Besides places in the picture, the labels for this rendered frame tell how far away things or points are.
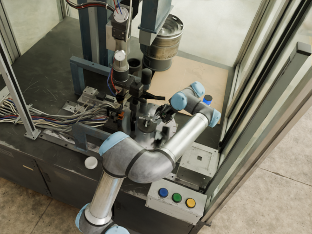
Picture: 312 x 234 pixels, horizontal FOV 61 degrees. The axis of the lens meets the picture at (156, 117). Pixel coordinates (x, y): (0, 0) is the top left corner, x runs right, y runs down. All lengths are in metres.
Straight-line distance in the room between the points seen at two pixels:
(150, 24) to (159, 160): 0.79
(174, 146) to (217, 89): 1.18
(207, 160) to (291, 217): 1.33
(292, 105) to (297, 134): 2.47
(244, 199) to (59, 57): 1.94
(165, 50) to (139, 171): 1.20
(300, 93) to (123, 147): 0.55
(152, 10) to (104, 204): 0.93
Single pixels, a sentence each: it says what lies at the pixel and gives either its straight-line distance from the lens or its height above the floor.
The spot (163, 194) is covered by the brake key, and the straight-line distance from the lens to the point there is 1.34.
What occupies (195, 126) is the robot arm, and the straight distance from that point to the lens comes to 1.05.
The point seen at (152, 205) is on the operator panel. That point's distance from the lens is 1.44.
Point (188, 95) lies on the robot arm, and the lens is 1.16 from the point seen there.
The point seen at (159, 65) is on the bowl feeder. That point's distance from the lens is 2.06.
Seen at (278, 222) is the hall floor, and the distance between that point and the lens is 2.58.
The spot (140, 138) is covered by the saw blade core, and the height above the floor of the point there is 0.95.
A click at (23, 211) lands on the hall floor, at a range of 2.37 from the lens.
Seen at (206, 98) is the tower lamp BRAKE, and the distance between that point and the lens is 1.40.
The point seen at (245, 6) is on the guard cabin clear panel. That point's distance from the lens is 2.15.
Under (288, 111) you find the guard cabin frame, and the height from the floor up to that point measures 1.64.
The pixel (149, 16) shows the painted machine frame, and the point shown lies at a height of 1.41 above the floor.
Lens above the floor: 2.13
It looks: 50 degrees down
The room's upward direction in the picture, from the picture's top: 11 degrees clockwise
